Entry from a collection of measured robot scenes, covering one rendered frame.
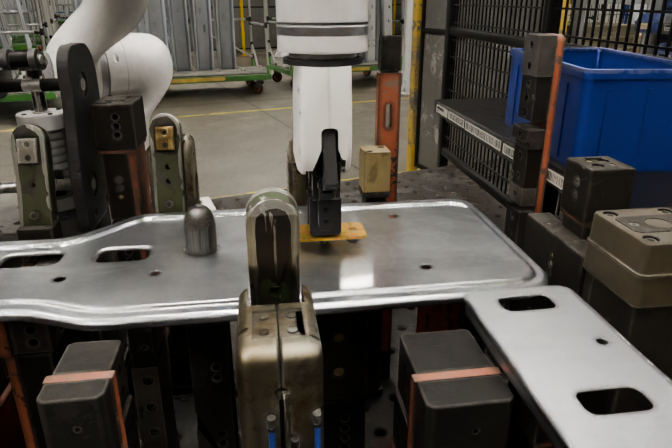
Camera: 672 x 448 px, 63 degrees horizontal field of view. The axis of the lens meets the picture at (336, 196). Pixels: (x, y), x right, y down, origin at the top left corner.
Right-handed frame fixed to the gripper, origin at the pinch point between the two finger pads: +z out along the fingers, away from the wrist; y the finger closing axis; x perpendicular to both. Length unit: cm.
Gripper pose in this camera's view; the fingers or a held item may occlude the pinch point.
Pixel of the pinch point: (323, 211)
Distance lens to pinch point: 56.4
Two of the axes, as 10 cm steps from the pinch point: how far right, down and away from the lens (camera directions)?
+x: 9.9, -0.5, 1.3
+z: 0.0, 9.4, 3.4
